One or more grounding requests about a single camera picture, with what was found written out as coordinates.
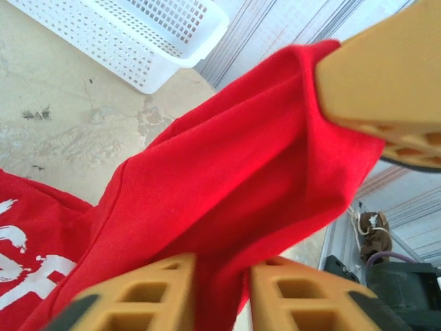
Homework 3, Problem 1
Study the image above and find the white perforated plastic basket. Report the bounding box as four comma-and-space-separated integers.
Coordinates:
6, 0, 230, 94

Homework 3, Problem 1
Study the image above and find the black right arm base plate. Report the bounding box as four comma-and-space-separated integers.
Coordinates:
323, 254, 361, 285

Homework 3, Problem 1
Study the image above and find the white string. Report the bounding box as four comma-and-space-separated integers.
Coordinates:
347, 205, 390, 254

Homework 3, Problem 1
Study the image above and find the brown cloth pouch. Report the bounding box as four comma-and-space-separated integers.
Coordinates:
360, 210, 393, 263

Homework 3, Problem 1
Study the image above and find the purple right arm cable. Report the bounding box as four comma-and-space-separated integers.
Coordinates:
365, 250, 420, 275

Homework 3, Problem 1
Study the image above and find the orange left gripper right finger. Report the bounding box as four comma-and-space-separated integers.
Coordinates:
249, 257, 411, 331

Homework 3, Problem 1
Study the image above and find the red printed t-shirt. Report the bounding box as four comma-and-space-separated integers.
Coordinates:
0, 39, 387, 331

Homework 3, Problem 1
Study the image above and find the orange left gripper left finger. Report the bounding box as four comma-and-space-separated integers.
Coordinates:
44, 253, 198, 331

